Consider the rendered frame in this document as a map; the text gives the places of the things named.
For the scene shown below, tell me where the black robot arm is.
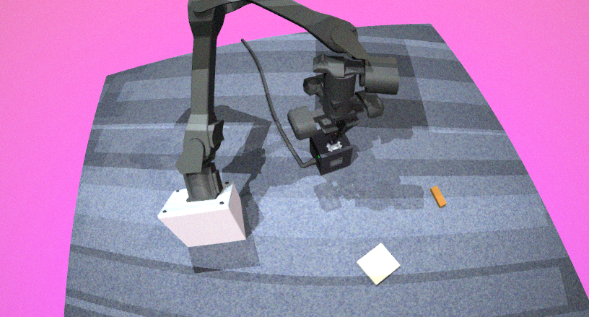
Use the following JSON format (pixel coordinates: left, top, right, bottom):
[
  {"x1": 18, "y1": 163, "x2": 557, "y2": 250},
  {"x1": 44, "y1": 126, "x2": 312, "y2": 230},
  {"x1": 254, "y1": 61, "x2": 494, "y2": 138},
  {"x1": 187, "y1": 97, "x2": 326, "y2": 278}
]
[{"x1": 175, "y1": 0, "x2": 400, "y2": 202}]

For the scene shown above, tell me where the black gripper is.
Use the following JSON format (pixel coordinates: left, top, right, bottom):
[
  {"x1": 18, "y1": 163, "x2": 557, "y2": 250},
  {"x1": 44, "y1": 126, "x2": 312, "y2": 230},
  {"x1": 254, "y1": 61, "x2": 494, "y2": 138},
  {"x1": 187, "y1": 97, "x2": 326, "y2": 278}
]
[{"x1": 287, "y1": 83, "x2": 385, "y2": 140}]

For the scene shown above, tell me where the orange rectangular block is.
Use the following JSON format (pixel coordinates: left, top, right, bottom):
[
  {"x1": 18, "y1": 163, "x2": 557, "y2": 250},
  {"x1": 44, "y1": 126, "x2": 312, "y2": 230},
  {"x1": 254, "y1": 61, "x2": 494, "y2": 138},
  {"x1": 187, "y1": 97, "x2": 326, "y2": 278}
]
[{"x1": 430, "y1": 186, "x2": 447, "y2": 208}]

